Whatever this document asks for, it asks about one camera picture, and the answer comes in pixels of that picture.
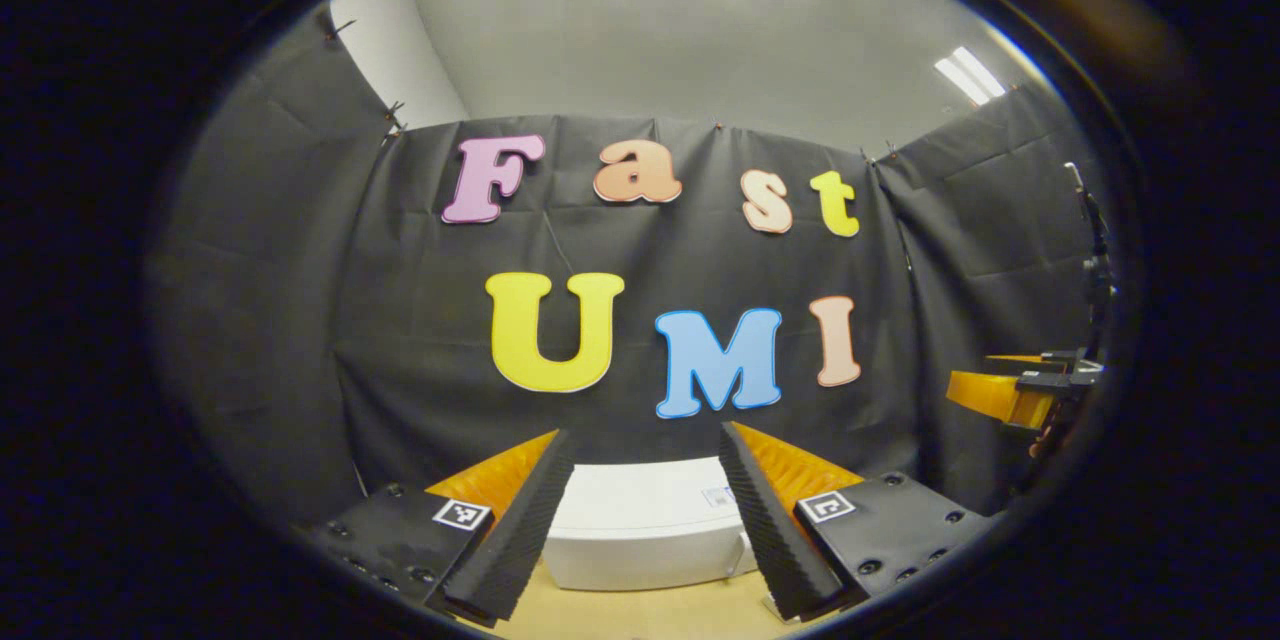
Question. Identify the small ceiling light panel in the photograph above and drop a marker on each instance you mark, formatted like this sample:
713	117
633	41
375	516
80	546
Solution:
970	75

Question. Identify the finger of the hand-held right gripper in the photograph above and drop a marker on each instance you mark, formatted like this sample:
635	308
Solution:
995	398
1015	359

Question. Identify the black tripod stand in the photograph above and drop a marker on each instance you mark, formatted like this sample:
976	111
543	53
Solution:
1097	270

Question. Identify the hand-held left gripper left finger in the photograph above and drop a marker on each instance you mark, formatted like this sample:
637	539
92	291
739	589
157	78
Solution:
525	530

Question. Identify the black backdrop cloth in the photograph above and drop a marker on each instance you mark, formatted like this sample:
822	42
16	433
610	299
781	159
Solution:
640	240

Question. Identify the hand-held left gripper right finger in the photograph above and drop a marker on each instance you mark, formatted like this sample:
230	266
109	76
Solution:
765	530

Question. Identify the white microwave oven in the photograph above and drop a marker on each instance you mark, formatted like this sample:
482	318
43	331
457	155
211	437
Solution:
640	530

